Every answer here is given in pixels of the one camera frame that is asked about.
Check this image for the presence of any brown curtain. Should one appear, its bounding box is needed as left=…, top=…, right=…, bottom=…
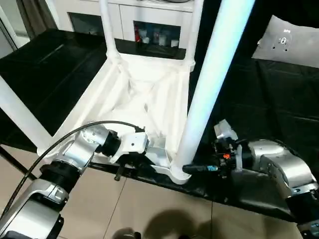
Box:
left=18, top=0, right=60, bottom=38

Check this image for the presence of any black sofa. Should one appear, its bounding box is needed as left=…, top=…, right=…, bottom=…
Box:
left=196, top=0, right=319, bottom=61

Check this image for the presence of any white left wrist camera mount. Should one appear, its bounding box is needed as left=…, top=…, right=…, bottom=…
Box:
left=109, top=132, right=151, bottom=164

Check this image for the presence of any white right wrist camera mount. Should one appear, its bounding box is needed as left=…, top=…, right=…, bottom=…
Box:
left=213, top=119, right=244, bottom=173

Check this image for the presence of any black work mat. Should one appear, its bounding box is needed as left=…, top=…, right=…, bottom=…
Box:
left=0, top=28, right=319, bottom=223

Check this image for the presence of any white plastic table leg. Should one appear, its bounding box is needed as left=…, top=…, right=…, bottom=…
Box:
left=173, top=0, right=257, bottom=173
left=99, top=0, right=122, bottom=63
left=186, top=0, right=204, bottom=68
left=0, top=75, right=53, bottom=148

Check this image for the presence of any white cabinet with glass doors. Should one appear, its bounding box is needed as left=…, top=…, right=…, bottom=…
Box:
left=51, top=0, right=194, bottom=50

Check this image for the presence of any thin black floor rod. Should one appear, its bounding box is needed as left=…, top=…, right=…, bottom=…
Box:
left=0, top=145, right=38, bottom=180

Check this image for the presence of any grey printed cushion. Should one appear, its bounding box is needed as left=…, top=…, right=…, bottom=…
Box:
left=251, top=14, right=319, bottom=67

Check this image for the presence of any dark brown shoe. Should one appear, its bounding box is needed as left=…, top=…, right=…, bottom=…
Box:
left=113, top=227, right=142, bottom=239

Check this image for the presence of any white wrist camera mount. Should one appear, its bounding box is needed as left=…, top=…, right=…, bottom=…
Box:
left=213, top=119, right=244, bottom=173
left=109, top=132, right=151, bottom=164

